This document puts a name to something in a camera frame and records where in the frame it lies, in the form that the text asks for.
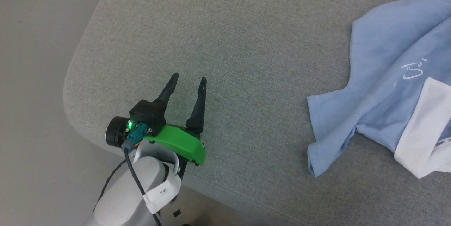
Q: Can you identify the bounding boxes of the light blue polo shirt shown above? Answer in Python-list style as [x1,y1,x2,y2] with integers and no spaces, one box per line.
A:
[307,0,451,180]

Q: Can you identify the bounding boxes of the left camera cable teal plug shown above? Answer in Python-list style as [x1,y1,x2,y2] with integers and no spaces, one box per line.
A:
[122,123,163,226]

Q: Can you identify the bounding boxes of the white cable label tag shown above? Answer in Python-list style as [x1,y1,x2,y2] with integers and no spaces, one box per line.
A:
[143,178,182,214]

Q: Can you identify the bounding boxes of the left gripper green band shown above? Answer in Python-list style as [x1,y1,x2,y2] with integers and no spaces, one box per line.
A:
[144,73,208,181]

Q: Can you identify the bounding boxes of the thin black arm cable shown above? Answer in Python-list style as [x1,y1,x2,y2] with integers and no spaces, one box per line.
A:
[93,159,127,213]

